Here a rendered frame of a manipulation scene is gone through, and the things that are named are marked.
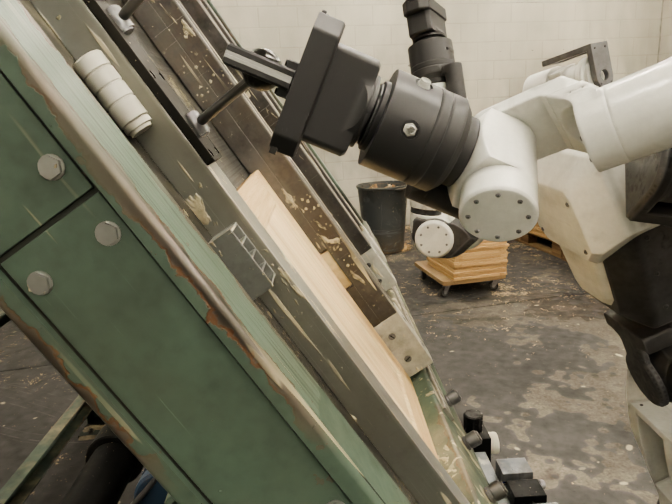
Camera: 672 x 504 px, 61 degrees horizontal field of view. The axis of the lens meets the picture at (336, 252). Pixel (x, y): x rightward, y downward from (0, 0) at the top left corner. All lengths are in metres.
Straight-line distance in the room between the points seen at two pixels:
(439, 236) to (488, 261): 3.18
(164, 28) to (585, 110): 0.72
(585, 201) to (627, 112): 0.38
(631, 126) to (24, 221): 0.42
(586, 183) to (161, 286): 0.63
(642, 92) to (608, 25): 7.34
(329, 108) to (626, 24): 7.54
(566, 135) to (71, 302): 0.43
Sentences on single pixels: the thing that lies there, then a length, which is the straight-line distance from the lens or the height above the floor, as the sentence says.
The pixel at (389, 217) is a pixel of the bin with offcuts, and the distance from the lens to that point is 5.42.
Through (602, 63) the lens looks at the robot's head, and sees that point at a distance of 0.92.
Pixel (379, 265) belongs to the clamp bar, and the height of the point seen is 0.98.
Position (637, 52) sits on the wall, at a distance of 8.07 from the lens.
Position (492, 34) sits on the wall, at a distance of 7.03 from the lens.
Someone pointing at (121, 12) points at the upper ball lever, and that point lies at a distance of 0.62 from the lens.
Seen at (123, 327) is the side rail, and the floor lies 1.28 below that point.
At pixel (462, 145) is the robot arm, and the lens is 0.50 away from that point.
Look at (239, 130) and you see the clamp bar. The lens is 1.01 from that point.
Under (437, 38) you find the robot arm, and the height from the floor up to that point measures 1.52.
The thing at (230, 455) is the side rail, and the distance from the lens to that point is 0.40.
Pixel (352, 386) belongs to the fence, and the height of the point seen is 1.10.
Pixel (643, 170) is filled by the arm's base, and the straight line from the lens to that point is 0.78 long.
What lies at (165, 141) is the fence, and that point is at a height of 1.38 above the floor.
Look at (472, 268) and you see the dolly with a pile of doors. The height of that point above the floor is 0.21.
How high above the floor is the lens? 1.40
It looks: 14 degrees down
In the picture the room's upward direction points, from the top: 3 degrees counter-clockwise
